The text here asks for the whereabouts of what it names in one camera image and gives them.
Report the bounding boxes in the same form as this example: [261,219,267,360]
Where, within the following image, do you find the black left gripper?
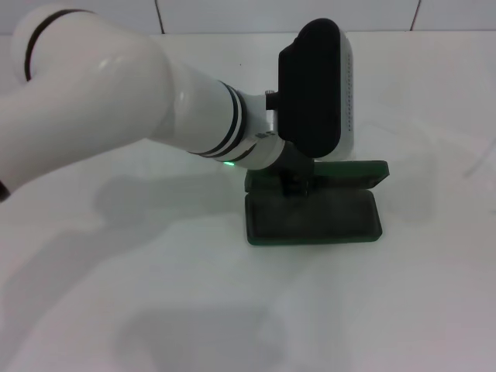
[275,143,315,199]

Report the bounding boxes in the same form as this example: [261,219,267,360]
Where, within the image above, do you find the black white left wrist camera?
[265,16,356,160]

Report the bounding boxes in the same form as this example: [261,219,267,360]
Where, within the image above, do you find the green glasses case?
[243,159,390,247]

